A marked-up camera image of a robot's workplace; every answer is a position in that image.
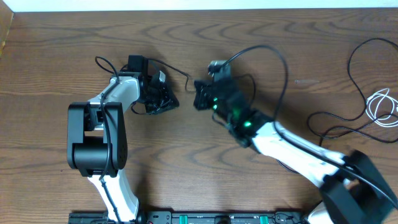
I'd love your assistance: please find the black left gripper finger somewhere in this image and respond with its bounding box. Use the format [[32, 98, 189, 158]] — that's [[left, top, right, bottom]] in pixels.
[[146, 105, 177, 114], [165, 90, 180, 109]]

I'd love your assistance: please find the white USB cable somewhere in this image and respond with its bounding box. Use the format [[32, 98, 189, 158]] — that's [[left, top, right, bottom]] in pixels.
[[365, 88, 398, 128]]

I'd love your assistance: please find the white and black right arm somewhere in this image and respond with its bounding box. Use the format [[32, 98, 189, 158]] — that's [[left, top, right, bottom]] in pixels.
[[193, 78, 397, 223]]

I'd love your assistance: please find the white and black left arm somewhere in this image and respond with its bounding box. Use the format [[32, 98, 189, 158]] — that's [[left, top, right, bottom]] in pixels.
[[67, 55, 179, 223]]

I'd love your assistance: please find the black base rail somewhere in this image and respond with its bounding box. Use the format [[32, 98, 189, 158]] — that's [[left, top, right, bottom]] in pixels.
[[67, 211, 307, 224]]

